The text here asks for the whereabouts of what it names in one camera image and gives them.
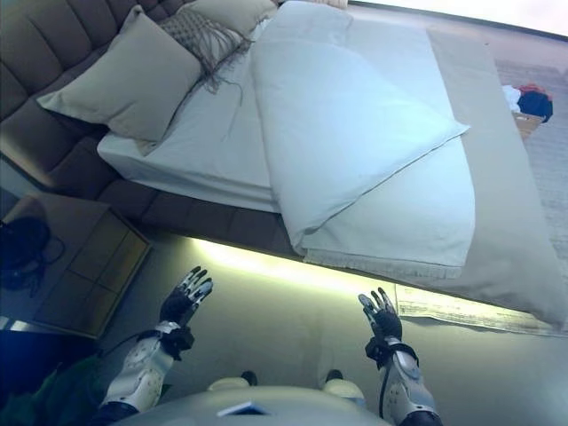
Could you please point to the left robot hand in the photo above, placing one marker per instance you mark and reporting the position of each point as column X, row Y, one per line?
column 178, row 305

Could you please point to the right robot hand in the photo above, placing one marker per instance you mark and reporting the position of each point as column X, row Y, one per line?
column 387, row 321

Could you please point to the white duvet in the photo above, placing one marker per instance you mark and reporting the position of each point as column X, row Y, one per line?
column 355, row 133

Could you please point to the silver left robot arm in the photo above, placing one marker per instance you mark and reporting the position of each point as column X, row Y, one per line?
column 137, row 368

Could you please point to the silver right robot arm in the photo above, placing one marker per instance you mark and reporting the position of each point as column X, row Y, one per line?
column 406, row 381

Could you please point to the silver right robot leg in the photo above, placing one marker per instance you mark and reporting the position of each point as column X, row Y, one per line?
column 341, row 386

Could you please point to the silver robot leg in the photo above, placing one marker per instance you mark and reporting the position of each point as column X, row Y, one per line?
column 228, row 384
column 341, row 386

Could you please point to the printed white floor mat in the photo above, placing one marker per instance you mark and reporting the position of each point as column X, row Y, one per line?
column 470, row 310

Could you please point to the silver left robot leg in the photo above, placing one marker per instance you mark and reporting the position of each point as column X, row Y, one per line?
column 228, row 384

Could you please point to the wooden nightstand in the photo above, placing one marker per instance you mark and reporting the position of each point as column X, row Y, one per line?
column 93, row 266

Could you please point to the grey robot torso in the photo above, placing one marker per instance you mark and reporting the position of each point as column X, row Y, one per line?
column 284, row 406

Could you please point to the green cloth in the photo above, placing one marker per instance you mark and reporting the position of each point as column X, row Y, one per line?
column 66, row 390

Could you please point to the large beige pillow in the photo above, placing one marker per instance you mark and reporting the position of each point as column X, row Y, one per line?
column 128, row 80
column 231, row 13

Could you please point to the cardboard box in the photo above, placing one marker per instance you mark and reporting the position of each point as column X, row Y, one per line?
column 528, row 126

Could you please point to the white garment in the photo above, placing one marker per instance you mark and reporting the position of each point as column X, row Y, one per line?
column 512, row 97

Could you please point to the dark blue garment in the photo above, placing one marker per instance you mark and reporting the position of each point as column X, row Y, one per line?
column 534, row 106

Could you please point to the woven fringed cushion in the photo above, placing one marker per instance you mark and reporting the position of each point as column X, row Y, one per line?
column 199, row 40

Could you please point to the red garment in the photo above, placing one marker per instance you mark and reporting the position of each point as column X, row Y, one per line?
column 532, row 88

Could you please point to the brown tufted headboard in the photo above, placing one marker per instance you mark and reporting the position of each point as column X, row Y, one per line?
column 40, row 57

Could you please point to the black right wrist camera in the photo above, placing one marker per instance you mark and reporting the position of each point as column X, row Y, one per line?
column 375, row 350

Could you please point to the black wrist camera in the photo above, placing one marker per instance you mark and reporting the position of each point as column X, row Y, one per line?
column 375, row 350
column 179, row 341

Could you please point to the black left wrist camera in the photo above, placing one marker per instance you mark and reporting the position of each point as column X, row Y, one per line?
column 179, row 341

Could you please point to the brown upholstered bed frame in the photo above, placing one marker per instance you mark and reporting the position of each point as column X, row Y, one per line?
column 213, row 222

